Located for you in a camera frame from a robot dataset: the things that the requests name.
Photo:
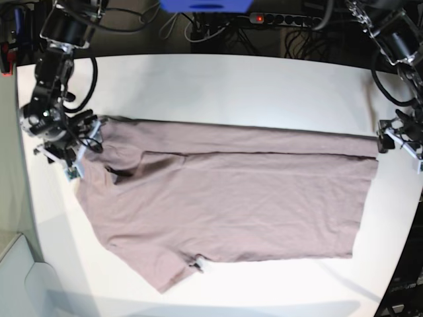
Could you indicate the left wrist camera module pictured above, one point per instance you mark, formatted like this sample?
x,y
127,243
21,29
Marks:
x,y
418,165

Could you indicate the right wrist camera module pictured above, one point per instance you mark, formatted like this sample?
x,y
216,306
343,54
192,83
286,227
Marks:
x,y
74,172

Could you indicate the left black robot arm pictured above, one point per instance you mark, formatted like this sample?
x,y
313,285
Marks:
x,y
398,40

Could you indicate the blue box overhead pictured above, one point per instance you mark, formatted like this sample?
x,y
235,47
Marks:
x,y
206,6

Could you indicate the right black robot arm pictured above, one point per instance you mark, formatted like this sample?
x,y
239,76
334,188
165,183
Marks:
x,y
70,26

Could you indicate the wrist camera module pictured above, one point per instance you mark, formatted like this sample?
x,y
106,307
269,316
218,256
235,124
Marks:
x,y
418,165
74,172

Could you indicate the white power strip red switch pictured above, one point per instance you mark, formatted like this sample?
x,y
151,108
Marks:
x,y
277,19

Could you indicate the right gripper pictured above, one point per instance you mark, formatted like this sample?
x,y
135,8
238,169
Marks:
x,y
77,135

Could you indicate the mauve t-shirt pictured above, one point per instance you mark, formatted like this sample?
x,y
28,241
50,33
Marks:
x,y
161,195

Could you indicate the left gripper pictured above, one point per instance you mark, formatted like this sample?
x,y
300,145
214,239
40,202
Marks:
x,y
404,130

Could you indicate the red black clamp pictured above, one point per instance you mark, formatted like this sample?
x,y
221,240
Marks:
x,y
8,58

